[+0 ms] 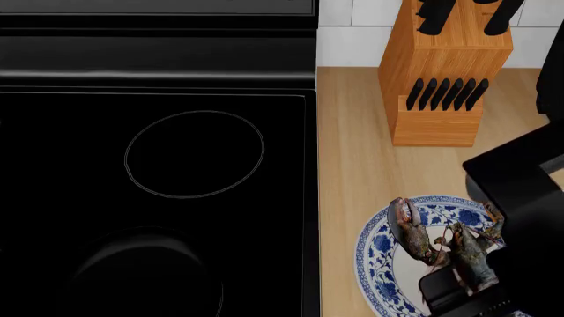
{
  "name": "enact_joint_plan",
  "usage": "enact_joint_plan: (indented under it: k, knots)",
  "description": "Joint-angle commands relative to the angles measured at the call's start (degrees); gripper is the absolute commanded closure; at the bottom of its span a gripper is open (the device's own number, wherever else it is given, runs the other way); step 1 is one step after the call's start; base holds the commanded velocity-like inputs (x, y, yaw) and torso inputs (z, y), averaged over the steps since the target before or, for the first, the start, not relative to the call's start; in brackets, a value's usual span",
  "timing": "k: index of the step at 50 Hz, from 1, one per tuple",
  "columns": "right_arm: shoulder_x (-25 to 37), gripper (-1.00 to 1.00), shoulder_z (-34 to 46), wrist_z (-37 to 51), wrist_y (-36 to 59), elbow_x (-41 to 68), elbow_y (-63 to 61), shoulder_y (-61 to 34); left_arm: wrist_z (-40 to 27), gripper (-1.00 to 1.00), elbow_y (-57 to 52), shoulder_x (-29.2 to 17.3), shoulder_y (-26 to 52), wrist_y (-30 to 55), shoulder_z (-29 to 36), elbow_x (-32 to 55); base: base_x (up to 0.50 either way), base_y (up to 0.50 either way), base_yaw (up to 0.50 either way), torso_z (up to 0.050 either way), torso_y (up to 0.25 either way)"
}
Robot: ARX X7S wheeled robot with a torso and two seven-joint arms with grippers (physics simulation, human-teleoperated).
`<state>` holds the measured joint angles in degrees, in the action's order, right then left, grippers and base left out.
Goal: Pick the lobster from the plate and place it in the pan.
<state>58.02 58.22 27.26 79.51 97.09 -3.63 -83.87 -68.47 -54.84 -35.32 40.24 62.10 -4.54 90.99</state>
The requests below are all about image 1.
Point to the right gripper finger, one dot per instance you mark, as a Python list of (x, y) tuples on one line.
[(513, 257), (443, 289)]

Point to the dark grey lobster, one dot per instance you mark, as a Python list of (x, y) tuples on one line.
[(473, 257)]

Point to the blue white porcelain plate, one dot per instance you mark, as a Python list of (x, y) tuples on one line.
[(379, 251)]

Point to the wooden knife block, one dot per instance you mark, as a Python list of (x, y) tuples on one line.
[(445, 56)]

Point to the black glass cooktop stove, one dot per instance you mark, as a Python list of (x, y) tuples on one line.
[(132, 66)]

